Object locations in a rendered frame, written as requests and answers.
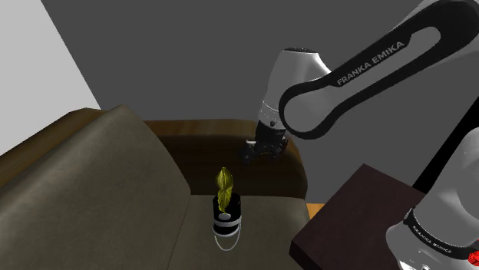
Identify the black pot with yellow plant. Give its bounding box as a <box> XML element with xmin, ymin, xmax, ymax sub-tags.
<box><xmin>211</xmin><ymin>166</ymin><xmax>243</xmax><ymax>252</ymax></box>

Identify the brown sofa with wooden arms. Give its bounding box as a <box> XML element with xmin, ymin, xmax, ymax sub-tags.
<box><xmin>0</xmin><ymin>104</ymin><xmax>312</xmax><ymax>270</ymax></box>

